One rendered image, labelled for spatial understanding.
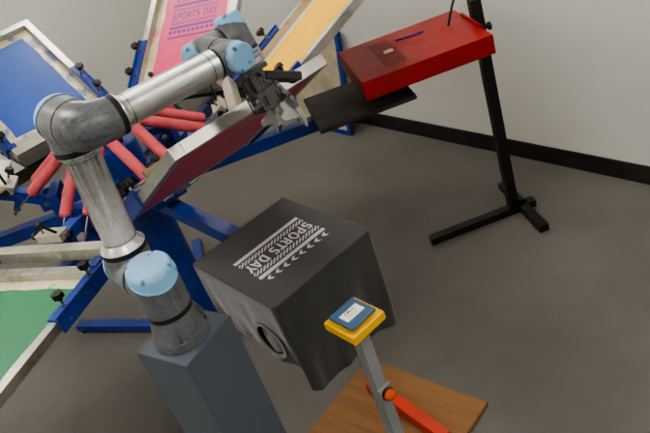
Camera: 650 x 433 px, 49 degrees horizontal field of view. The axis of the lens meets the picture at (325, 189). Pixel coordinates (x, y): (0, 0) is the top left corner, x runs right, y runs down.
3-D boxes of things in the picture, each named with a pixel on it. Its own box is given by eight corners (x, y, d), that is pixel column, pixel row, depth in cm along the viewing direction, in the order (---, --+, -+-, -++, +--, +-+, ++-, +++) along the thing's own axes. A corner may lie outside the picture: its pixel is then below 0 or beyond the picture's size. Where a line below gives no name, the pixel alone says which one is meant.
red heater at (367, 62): (457, 29, 355) (453, 6, 349) (496, 56, 315) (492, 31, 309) (343, 72, 352) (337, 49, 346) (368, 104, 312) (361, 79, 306)
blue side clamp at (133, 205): (155, 199, 236) (142, 183, 235) (142, 208, 233) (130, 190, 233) (139, 219, 262) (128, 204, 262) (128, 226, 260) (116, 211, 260)
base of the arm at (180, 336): (186, 360, 172) (169, 331, 168) (143, 349, 181) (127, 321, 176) (222, 318, 182) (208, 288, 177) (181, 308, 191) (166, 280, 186)
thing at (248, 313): (321, 369, 243) (288, 291, 225) (303, 387, 239) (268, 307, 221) (245, 322, 277) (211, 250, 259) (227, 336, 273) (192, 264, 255)
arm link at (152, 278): (159, 329, 170) (135, 286, 163) (134, 308, 180) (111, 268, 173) (199, 299, 175) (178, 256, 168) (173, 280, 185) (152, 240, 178)
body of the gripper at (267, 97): (254, 117, 193) (232, 77, 190) (279, 102, 197) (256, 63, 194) (268, 114, 187) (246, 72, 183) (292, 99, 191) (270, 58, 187)
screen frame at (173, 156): (328, 63, 219) (320, 53, 219) (175, 160, 191) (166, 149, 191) (249, 142, 288) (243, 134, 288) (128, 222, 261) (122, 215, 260)
